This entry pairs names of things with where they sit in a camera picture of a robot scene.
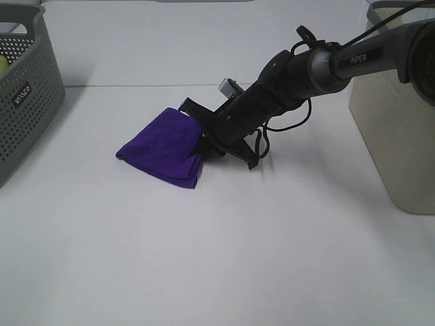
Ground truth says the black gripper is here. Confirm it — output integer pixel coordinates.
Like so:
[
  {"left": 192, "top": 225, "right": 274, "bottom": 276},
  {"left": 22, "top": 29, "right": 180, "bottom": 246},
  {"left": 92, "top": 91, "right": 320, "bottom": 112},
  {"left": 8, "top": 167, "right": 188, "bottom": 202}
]
[{"left": 179, "top": 84, "right": 282, "bottom": 169}]

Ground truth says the purple towel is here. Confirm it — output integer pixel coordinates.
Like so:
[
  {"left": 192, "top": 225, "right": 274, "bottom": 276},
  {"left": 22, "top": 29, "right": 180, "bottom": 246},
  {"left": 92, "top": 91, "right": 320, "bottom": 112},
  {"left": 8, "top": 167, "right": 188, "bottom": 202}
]
[{"left": 116, "top": 108, "right": 202, "bottom": 189}]

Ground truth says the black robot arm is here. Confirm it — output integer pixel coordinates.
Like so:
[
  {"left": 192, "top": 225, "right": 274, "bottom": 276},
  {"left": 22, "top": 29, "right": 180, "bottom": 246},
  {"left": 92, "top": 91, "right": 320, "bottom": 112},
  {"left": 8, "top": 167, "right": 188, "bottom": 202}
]
[{"left": 180, "top": 19, "right": 434, "bottom": 168}]

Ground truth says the beige basket with grey rim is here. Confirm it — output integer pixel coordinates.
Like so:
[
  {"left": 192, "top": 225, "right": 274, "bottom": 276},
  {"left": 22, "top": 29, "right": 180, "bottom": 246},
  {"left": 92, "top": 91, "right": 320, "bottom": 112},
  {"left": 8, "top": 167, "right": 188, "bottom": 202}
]
[{"left": 348, "top": 0, "right": 435, "bottom": 215}]

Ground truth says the grey perforated plastic basket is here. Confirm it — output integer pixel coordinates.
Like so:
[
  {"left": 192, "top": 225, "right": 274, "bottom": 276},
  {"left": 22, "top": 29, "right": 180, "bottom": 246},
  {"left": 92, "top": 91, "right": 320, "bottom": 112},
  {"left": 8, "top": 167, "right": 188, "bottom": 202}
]
[{"left": 1, "top": 3, "right": 65, "bottom": 183}]

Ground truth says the green object in basket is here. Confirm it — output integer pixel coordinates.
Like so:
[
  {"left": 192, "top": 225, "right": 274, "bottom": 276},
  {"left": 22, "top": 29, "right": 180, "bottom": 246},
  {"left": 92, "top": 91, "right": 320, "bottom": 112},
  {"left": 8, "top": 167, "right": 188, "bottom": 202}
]
[{"left": 0, "top": 55, "right": 10, "bottom": 73}]

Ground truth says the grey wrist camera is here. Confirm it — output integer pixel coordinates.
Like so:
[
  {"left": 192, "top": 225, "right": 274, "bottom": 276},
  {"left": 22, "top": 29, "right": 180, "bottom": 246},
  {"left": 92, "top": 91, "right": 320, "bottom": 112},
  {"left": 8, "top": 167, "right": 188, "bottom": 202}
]
[{"left": 218, "top": 78, "right": 244, "bottom": 99}]

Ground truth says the black cable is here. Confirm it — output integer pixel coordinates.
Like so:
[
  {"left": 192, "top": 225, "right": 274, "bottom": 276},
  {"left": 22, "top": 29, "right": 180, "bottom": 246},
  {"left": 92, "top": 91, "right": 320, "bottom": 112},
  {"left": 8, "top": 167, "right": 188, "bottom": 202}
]
[{"left": 253, "top": 0, "right": 430, "bottom": 160}]

